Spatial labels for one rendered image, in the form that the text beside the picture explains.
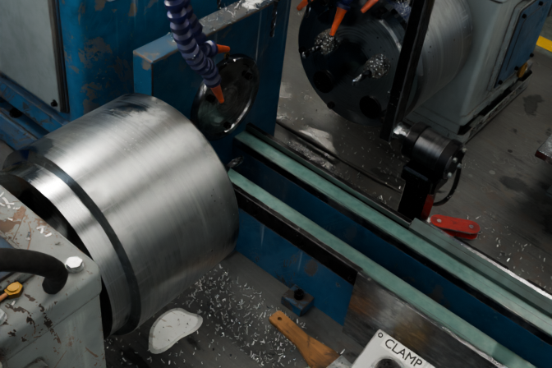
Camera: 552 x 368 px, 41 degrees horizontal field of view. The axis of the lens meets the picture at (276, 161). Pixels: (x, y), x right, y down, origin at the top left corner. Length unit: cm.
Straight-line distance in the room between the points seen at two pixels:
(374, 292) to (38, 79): 60
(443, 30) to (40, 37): 62
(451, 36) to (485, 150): 35
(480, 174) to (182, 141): 76
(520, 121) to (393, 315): 72
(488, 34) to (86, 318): 89
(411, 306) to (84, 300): 47
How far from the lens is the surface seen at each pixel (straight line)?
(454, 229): 130
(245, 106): 120
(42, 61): 116
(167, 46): 103
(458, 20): 128
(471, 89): 142
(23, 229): 75
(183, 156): 84
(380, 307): 104
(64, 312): 71
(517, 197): 144
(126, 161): 82
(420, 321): 101
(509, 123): 163
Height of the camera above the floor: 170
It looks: 40 degrees down
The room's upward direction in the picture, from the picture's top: 8 degrees clockwise
